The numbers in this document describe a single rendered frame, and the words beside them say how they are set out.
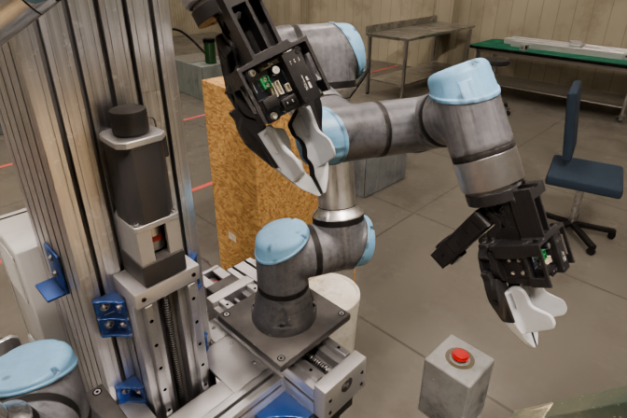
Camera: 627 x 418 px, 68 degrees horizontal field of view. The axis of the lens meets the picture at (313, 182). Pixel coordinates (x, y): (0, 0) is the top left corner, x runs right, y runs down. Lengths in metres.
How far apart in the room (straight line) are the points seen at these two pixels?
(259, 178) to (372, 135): 1.64
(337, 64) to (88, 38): 0.44
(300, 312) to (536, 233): 0.62
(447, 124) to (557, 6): 7.25
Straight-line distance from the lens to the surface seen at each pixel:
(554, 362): 2.73
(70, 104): 0.84
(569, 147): 3.53
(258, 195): 2.24
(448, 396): 1.25
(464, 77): 0.56
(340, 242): 1.01
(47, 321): 1.28
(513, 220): 0.60
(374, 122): 0.60
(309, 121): 0.47
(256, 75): 0.43
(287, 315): 1.06
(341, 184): 0.99
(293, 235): 0.98
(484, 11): 8.20
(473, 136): 0.56
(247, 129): 0.47
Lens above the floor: 1.79
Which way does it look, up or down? 26 degrees down
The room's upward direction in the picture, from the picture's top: straight up
